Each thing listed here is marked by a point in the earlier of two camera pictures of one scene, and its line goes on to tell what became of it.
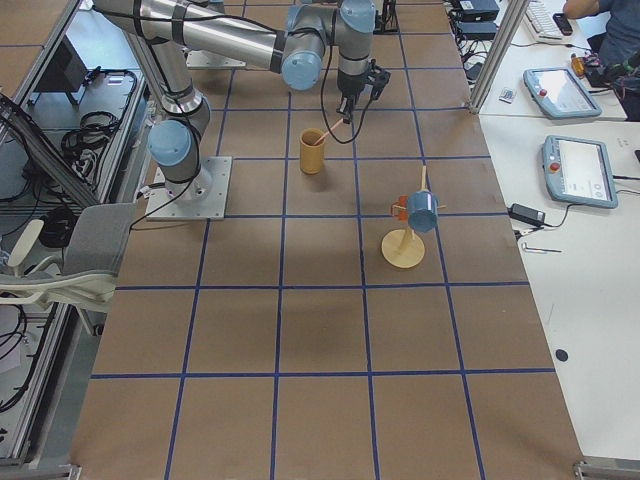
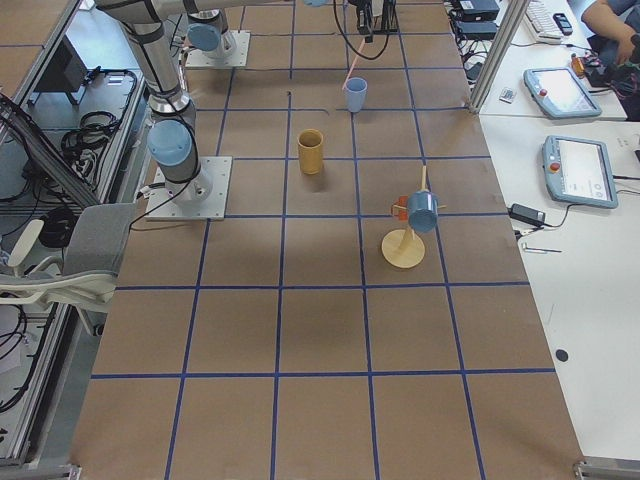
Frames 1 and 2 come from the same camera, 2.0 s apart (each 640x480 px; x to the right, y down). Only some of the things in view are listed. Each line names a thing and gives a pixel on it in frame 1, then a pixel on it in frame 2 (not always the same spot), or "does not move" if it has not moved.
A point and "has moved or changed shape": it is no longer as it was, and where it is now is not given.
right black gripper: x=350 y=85 to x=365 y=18
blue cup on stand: x=423 y=208 does not move
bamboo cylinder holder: x=311 y=152 does not move
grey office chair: x=85 y=282 does not move
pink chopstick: x=322 y=136 has moved or changed shape
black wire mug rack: x=388 y=22 does not move
